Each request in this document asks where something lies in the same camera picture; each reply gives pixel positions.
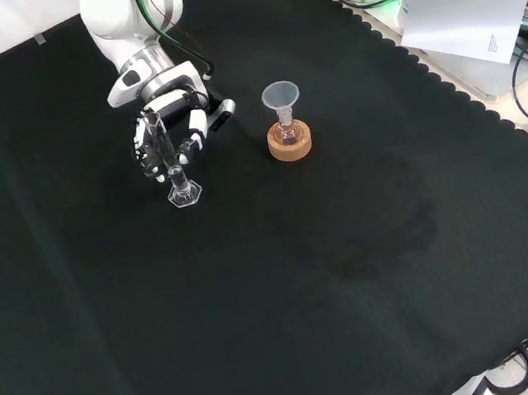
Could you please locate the round-bottom glass flask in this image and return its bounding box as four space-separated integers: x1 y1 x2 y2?
273 114 305 148

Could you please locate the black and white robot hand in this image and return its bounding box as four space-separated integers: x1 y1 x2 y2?
119 81 223 189

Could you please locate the clear glass graduated cylinder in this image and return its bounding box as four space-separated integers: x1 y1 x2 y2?
144 106 206 213

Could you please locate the pale board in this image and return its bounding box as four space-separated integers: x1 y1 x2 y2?
392 0 528 82

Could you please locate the green cable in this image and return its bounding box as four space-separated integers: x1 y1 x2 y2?
133 0 218 92

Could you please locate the cork ring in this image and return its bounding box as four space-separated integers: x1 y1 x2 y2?
264 116 315 166

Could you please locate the black cloth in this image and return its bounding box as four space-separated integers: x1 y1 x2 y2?
0 0 528 395

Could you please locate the clear plastic funnel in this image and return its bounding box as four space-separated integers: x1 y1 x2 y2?
258 78 305 128

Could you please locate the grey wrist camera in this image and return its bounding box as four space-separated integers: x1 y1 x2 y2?
204 96 241 133

